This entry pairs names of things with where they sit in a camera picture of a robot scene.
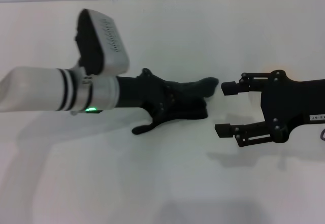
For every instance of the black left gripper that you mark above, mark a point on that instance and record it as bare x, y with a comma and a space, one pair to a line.
137, 92

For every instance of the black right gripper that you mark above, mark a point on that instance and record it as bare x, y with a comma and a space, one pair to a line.
297, 102

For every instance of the dark blue rag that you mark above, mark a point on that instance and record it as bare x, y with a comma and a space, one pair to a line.
193, 94

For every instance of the white paper cup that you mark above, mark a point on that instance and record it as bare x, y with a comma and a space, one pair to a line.
269, 69

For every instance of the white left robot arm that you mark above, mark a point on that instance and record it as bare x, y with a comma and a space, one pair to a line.
38, 89

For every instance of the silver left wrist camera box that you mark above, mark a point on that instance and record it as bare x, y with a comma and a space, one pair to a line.
111, 43

